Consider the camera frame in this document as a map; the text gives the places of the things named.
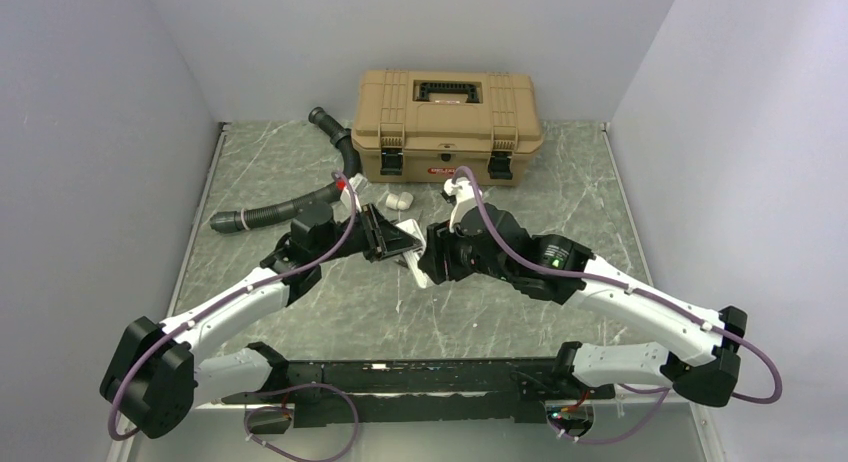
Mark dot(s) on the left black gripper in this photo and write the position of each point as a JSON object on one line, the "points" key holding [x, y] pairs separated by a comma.
{"points": [[383, 238]]}

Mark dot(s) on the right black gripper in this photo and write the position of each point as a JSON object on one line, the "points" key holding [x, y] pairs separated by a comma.
{"points": [[440, 245]]}

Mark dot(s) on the white AC remote control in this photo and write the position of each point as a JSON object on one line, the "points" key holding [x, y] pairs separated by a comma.
{"points": [[413, 256]]}

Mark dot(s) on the white pipe elbow fitting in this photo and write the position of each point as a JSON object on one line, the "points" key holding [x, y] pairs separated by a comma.
{"points": [[399, 201]]}

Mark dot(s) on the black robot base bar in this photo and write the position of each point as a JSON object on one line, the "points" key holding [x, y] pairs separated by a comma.
{"points": [[427, 390]]}

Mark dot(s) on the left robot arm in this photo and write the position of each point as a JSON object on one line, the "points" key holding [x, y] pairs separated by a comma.
{"points": [[161, 370]]}

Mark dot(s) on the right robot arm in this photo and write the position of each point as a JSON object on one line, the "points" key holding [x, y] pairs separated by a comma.
{"points": [[687, 351]]}

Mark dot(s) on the tan plastic toolbox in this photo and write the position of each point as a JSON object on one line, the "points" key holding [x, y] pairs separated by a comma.
{"points": [[419, 126]]}

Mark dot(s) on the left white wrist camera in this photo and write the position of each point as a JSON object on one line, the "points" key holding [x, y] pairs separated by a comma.
{"points": [[349, 189]]}

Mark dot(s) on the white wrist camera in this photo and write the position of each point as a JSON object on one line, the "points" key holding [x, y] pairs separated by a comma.
{"points": [[460, 193], [349, 189]]}

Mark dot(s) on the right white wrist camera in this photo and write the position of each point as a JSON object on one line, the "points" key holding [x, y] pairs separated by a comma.
{"points": [[460, 193]]}

